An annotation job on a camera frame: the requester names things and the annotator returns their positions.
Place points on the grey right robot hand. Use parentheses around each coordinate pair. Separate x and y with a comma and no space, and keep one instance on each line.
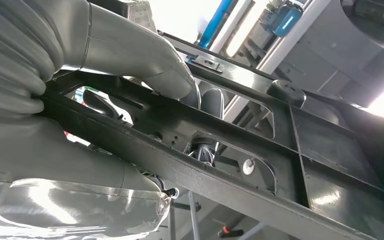
(46,155)

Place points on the blue lit device box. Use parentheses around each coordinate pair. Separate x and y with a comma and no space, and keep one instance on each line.
(288,21)

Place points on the large grey housing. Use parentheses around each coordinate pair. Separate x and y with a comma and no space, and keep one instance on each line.
(328,56)

